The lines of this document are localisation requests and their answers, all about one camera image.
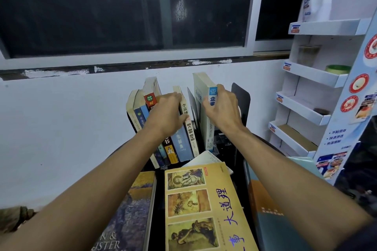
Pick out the person's left hand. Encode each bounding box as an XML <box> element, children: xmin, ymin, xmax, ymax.
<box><xmin>144</xmin><ymin>92</ymin><xmax>190</xmax><ymax>140</ymax></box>

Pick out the person's right hand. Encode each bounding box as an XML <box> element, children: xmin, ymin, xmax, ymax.
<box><xmin>201</xmin><ymin>84</ymin><xmax>245</xmax><ymax>136</ymax></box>

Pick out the orange illustrated cover book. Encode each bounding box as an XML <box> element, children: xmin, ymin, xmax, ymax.
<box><xmin>143</xmin><ymin>76</ymin><xmax>179</xmax><ymax>165</ymax></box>

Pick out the yellow book with blue spine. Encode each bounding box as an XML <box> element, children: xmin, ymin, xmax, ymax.
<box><xmin>133</xmin><ymin>90</ymin><xmax>166</xmax><ymax>168</ymax></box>

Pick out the cream book with barcode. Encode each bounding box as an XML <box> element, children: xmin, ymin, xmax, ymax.
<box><xmin>173</xmin><ymin>85</ymin><xmax>200</xmax><ymax>158</ymax></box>

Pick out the lavender Hanyu Pinyin dictionary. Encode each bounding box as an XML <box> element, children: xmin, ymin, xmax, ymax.
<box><xmin>157</xmin><ymin>95</ymin><xmax>195</xmax><ymax>162</ymax></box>

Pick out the Understanding Business textbook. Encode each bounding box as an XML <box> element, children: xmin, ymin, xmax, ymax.
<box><xmin>193</xmin><ymin>72</ymin><xmax>219</xmax><ymax>152</ymax></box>

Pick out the grey cover book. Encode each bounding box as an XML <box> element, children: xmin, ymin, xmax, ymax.
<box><xmin>126</xmin><ymin>89</ymin><xmax>161</xmax><ymax>169</ymax></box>

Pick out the yellow book with black characters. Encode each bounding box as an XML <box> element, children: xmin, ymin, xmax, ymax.
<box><xmin>164</xmin><ymin>162</ymin><xmax>259</xmax><ymax>251</ymax></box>

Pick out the Van Gogh cover handbook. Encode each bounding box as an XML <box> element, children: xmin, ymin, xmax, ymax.
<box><xmin>91</xmin><ymin>171</ymin><xmax>157</xmax><ymax>251</ymax></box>

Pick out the large grey-teal book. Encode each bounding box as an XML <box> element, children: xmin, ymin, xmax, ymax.
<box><xmin>243</xmin><ymin>156</ymin><xmax>324</xmax><ymax>251</ymax></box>

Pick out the person's left forearm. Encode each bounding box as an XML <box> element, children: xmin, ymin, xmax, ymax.
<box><xmin>0</xmin><ymin>127</ymin><xmax>163</xmax><ymax>251</ymax></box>

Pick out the person's right forearm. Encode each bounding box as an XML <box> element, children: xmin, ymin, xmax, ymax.
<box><xmin>227</xmin><ymin>125</ymin><xmax>375</xmax><ymax>251</ymax></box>

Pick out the white cardboard display stand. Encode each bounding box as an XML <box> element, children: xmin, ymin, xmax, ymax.
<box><xmin>268</xmin><ymin>0</ymin><xmax>377</xmax><ymax>185</ymax></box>

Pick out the round black table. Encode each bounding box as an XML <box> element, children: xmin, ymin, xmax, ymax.
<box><xmin>112</xmin><ymin>133</ymin><xmax>283</xmax><ymax>251</ymax></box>

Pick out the clear glass cup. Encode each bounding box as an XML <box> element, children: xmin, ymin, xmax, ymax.
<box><xmin>297</xmin><ymin>44</ymin><xmax>322</xmax><ymax>67</ymax></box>

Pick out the green tape roll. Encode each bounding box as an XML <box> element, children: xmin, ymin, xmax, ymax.
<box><xmin>325</xmin><ymin>64</ymin><xmax>351</xmax><ymax>75</ymax></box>

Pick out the brown crumpled rag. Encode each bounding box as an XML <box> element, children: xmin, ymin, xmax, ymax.
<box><xmin>0</xmin><ymin>206</ymin><xmax>36</xmax><ymax>234</ymax></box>

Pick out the aluminium frame window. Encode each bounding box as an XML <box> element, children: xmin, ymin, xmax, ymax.
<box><xmin>0</xmin><ymin>0</ymin><xmax>313</xmax><ymax>71</ymax></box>

